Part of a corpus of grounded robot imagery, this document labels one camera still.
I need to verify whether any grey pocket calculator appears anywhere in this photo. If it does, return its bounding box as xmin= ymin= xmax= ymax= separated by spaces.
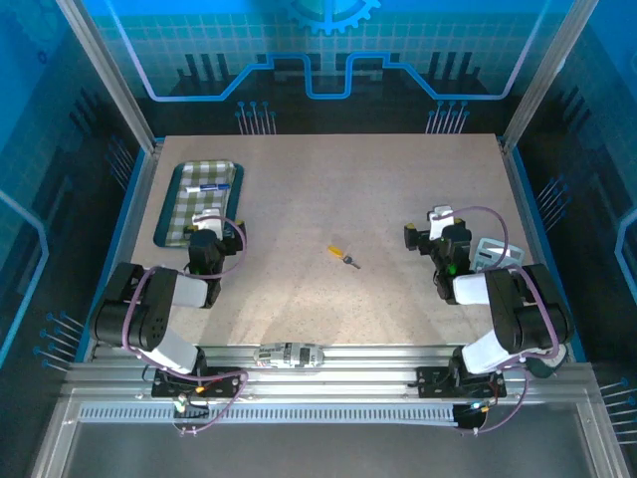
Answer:
xmin=470 ymin=237 xmax=527 ymax=274

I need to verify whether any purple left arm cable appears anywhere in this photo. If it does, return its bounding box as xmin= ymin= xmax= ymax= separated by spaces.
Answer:
xmin=121 ymin=213 xmax=250 ymax=438

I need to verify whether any small wired connector board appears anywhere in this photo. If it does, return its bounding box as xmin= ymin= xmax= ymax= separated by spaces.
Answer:
xmin=171 ymin=392 xmax=211 ymax=417
xmin=453 ymin=400 xmax=493 ymax=432

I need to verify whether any aluminium table side rail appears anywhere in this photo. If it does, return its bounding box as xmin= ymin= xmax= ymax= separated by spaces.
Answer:
xmin=99 ymin=139 xmax=164 ymax=350
xmin=499 ymin=136 xmax=568 ymax=345

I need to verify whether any green white checkered cloth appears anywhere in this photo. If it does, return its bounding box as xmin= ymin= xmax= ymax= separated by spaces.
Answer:
xmin=163 ymin=159 xmax=236 ymax=246

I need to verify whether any teal plastic tray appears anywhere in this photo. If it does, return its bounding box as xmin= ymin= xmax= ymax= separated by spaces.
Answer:
xmin=152 ymin=158 xmax=246 ymax=250

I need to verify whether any printed label on rail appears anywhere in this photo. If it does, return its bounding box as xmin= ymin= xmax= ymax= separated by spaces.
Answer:
xmin=253 ymin=342 xmax=326 ymax=370

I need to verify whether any aluminium frame post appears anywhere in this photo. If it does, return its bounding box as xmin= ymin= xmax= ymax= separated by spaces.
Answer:
xmin=500 ymin=0 xmax=601 ymax=153
xmin=54 ymin=0 xmax=163 ymax=153

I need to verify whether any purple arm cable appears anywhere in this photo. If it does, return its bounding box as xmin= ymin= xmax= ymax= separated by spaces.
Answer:
xmin=450 ymin=205 xmax=563 ymax=438
xmin=121 ymin=213 xmax=250 ymax=438

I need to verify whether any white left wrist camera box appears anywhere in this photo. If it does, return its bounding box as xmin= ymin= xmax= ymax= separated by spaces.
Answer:
xmin=191 ymin=208 xmax=223 ymax=233

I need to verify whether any grey metal front panel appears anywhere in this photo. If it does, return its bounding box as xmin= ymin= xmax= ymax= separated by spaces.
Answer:
xmin=62 ymin=420 xmax=591 ymax=478

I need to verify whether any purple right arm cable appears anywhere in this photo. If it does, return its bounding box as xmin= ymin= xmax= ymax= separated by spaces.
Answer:
xmin=450 ymin=205 xmax=563 ymax=438

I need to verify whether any grey slotted cable duct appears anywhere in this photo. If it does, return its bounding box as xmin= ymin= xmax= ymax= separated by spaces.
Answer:
xmin=78 ymin=403 xmax=462 ymax=425

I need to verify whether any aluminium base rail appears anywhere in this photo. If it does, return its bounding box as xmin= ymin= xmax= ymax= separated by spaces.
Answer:
xmin=64 ymin=343 xmax=596 ymax=414

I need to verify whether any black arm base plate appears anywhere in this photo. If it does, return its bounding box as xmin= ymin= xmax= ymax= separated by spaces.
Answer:
xmin=415 ymin=365 xmax=508 ymax=399
xmin=151 ymin=366 xmax=246 ymax=399

